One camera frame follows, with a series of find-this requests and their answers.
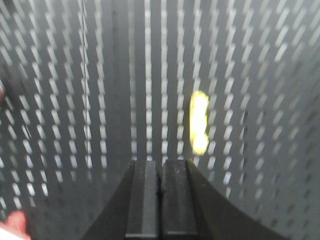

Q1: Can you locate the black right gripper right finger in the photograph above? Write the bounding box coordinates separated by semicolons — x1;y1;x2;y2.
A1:
160;160;285;240

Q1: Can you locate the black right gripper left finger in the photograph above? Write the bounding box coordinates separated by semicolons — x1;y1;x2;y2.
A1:
82;161;158;240

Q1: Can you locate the black perforated pegboard panel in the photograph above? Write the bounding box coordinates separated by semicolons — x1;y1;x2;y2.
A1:
0;0;320;240

